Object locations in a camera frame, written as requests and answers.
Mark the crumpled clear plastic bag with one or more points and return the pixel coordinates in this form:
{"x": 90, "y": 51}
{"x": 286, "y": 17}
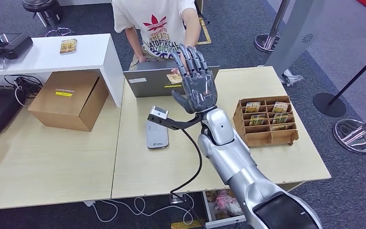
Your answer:
{"x": 292, "y": 78}

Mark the black round stool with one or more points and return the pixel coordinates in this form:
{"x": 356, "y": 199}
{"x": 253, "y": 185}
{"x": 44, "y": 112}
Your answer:
{"x": 42, "y": 6}

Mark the white desk shelf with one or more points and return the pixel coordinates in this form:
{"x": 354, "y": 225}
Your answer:
{"x": 88, "y": 53}

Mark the white power plug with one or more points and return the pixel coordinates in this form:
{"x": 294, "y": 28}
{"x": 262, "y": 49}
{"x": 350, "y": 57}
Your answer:
{"x": 89, "y": 203}

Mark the black stanchion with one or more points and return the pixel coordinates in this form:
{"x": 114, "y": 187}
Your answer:
{"x": 328, "y": 106}

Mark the grey kiosk panel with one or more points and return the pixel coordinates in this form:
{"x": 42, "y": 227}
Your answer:
{"x": 296, "y": 38}

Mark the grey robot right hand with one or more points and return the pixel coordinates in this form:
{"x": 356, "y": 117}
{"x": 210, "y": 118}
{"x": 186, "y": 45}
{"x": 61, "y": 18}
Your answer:
{"x": 198, "y": 91}

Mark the person's right hand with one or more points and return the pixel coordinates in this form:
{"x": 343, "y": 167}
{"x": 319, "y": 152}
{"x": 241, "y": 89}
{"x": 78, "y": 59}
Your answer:
{"x": 142, "y": 59}

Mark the white drawer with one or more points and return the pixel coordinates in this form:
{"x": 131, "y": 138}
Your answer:
{"x": 208, "y": 215}

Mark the yellow floor tape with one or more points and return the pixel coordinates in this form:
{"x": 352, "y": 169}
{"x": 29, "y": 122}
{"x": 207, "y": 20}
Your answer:
{"x": 205, "y": 34}
{"x": 186, "y": 224}

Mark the person's left forearm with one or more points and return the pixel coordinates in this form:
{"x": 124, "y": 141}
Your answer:
{"x": 192, "y": 28}

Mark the yellow patterned card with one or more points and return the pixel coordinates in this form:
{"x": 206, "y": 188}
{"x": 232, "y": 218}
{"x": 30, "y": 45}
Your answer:
{"x": 68, "y": 46}

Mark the grey card reader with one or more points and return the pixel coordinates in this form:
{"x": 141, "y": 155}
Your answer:
{"x": 157, "y": 139}

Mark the black controller device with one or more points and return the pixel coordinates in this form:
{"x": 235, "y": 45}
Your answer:
{"x": 12, "y": 45}

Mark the pink plastic bag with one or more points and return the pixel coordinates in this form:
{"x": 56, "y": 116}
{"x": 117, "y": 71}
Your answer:
{"x": 225, "y": 202}

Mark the floor socket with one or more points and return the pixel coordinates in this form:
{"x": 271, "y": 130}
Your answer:
{"x": 177, "y": 198}

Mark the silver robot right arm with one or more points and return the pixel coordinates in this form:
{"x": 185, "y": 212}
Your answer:
{"x": 230, "y": 151}

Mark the person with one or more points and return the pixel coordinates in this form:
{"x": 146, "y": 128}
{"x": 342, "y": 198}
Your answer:
{"x": 157, "y": 25}

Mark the chrome stanchion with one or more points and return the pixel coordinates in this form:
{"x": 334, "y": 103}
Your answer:
{"x": 269, "y": 41}
{"x": 355, "y": 137}

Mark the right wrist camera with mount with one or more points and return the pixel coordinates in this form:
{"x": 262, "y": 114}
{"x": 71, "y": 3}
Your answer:
{"x": 157, "y": 112}

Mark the wooden card holder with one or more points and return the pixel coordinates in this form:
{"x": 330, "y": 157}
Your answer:
{"x": 277, "y": 136}

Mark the person's left hand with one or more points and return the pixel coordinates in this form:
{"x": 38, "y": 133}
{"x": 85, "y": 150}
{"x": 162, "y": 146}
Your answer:
{"x": 184, "y": 63}

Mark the person's right forearm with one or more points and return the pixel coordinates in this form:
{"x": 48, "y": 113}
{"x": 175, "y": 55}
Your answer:
{"x": 134, "y": 42}

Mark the grey laptop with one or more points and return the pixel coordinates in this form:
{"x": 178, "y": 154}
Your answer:
{"x": 151, "y": 83}

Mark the brown cardboard box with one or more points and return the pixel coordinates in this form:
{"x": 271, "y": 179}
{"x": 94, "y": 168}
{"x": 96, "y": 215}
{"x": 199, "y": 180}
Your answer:
{"x": 66, "y": 98}

